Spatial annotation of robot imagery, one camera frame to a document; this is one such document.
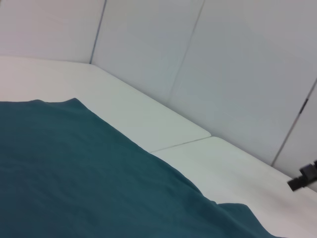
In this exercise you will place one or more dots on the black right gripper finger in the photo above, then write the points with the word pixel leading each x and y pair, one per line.
pixel 298 183
pixel 310 170

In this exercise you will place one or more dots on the teal blue t-shirt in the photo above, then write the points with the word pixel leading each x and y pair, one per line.
pixel 86 173

